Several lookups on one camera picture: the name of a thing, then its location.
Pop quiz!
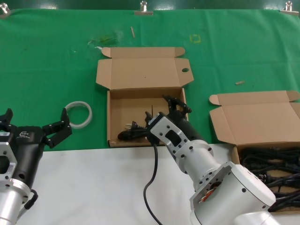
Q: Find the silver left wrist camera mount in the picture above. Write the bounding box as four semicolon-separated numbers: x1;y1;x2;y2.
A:
0;140;18;182

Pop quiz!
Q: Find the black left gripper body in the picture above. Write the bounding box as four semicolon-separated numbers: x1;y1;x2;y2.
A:
0;125;47;188

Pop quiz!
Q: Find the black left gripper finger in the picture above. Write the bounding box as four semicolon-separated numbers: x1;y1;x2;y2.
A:
43;107;73;149
0;108;15;131

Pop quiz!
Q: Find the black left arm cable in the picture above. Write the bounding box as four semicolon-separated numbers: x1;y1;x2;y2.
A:
23;188;38;211

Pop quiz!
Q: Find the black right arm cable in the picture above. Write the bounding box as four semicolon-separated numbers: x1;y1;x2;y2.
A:
143;138;165;225

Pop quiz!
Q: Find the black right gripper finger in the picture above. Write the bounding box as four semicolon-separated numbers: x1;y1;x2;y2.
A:
162;94;193;116
144;111;153;126

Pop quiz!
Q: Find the black power cable bundle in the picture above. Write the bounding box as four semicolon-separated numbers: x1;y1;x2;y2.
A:
240;147;300;168
267;187;300;212
257;167;300;191

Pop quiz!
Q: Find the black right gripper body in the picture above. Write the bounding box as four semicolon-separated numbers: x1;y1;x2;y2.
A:
166;110;206;142

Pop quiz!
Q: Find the black power cable with tie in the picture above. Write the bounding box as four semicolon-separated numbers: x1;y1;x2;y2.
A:
117;105;157;141

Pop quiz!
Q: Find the metal binder clip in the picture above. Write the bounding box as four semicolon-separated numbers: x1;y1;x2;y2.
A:
134;0;154;16
279;0;300;16
0;4;11;19

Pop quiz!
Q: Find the cardboard box with round hole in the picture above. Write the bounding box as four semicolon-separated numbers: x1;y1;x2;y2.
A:
95;46;194;148

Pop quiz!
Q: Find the plain open cardboard box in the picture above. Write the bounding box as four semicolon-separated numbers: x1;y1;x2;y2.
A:
208;90;300;214

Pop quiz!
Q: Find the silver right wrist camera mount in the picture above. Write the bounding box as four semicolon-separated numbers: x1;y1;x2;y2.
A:
149;112;188;157

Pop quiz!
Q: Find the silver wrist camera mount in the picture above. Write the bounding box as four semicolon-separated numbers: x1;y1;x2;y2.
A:
0;140;18;182
149;112;188;157

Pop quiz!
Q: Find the clear plastic bag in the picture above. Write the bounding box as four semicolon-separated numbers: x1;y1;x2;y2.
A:
87;31;123;47

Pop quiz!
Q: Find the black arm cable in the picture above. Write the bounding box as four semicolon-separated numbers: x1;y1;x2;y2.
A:
143;138;165;225
23;188;38;211

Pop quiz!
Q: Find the clear tape roll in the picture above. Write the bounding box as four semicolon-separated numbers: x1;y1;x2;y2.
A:
65;101;93;130

